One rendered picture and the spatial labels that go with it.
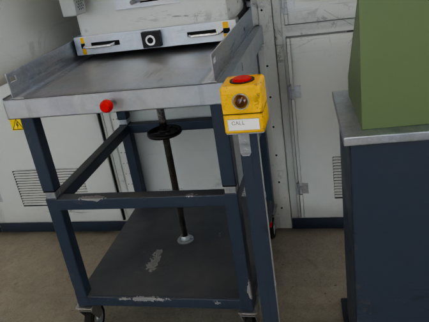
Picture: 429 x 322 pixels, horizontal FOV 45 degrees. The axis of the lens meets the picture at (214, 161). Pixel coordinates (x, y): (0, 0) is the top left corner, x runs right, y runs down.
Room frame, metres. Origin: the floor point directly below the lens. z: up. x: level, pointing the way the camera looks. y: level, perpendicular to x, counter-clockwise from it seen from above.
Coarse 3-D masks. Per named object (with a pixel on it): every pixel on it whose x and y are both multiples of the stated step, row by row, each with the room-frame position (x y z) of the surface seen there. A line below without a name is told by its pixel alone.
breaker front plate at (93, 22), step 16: (96, 0) 1.70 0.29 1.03; (112, 0) 1.69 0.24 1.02; (128, 0) 1.67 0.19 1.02; (160, 0) 1.65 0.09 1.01; (176, 0) 1.63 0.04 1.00; (192, 0) 1.62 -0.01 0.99; (208, 0) 1.61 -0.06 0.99; (224, 0) 1.60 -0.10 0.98; (80, 16) 1.72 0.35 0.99; (96, 16) 1.70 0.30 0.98; (112, 16) 1.69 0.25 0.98; (128, 16) 1.68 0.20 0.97; (144, 16) 1.66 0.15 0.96; (160, 16) 1.65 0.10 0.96; (176, 16) 1.64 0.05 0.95; (192, 16) 1.62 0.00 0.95; (208, 16) 1.61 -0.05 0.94; (224, 16) 1.60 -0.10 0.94; (96, 32) 1.71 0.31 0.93; (112, 32) 1.69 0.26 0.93
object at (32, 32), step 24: (0, 0) 1.69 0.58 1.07; (24, 0) 1.78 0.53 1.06; (48, 0) 1.87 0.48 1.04; (0, 24) 1.66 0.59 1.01; (24, 24) 1.75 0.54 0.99; (48, 24) 1.85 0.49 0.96; (72, 24) 1.96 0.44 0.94; (0, 48) 1.64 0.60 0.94; (24, 48) 1.72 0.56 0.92; (48, 48) 1.82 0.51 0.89; (0, 72) 1.61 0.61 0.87
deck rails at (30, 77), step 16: (240, 32) 1.60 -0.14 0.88; (64, 48) 1.67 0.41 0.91; (224, 48) 1.35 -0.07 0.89; (32, 64) 1.47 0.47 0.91; (48, 64) 1.55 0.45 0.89; (64, 64) 1.64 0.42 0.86; (224, 64) 1.32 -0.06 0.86; (16, 80) 1.38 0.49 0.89; (32, 80) 1.45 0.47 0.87; (48, 80) 1.49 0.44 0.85; (208, 80) 1.21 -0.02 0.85; (16, 96) 1.35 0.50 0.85
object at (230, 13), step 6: (150, 0) 1.68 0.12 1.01; (156, 0) 1.68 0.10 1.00; (228, 0) 1.63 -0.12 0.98; (234, 0) 1.74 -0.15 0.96; (240, 0) 1.84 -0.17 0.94; (228, 6) 1.62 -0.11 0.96; (234, 6) 1.73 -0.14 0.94; (240, 6) 1.83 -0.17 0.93; (228, 12) 1.61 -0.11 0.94; (234, 12) 1.71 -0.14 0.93; (228, 18) 1.60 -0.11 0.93
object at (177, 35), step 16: (128, 32) 1.67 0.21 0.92; (160, 32) 1.64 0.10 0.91; (176, 32) 1.63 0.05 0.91; (192, 32) 1.61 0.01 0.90; (208, 32) 1.60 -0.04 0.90; (224, 32) 1.59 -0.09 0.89; (80, 48) 1.71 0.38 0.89; (96, 48) 1.70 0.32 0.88; (112, 48) 1.68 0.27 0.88; (128, 48) 1.67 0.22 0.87
